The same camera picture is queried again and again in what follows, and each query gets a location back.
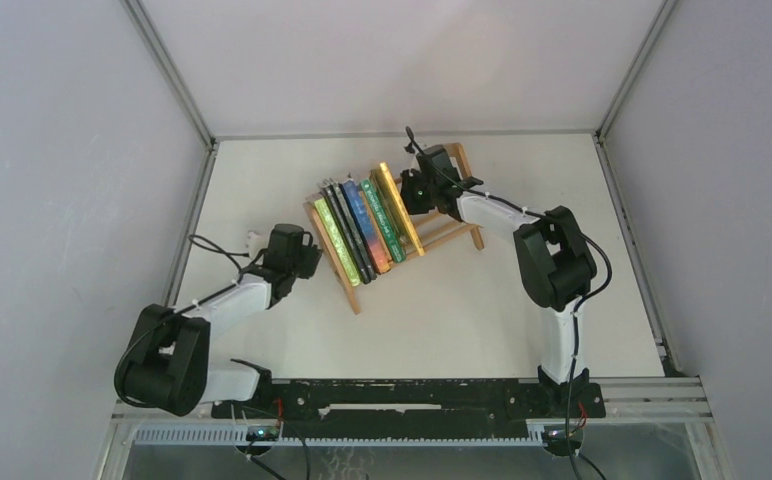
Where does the light green paperback book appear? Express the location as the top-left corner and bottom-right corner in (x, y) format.
(313, 196), (361, 287)

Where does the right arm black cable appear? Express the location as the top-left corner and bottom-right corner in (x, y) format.
(404, 125), (614, 480)

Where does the green Macmillan book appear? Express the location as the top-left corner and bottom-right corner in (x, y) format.
(361, 179), (406, 263)

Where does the white cable duct strip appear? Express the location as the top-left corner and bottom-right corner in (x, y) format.
(133, 424), (547, 447)

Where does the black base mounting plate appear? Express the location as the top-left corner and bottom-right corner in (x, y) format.
(211, 378), (606, 439)

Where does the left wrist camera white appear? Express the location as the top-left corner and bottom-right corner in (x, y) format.
(245, 230), (269, 258)

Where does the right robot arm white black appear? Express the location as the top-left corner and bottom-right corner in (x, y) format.
(401, 140), (598, 416)

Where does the orange booklet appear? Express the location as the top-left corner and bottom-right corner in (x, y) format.
(358, 185), (395, 269)

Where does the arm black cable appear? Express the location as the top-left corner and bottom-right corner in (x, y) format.
(404, 125), (614, 480)
(112, 233), (275, 409)

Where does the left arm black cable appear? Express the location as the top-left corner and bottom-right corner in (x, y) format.
(112, 233), (275, 409)

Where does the wooden book rack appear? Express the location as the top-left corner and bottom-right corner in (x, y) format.
(304, 162), (485, 314)

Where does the blue Jane Eyre book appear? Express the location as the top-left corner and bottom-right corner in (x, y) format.
(340, 177), (390, 274)

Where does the thin dark book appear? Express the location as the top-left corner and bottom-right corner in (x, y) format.
(319, 182), (372, 284)

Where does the Alice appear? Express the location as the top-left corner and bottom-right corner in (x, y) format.
(329, 179), (377, 283)

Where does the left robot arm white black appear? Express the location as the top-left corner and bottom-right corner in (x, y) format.
(113, 223), (322, 417)

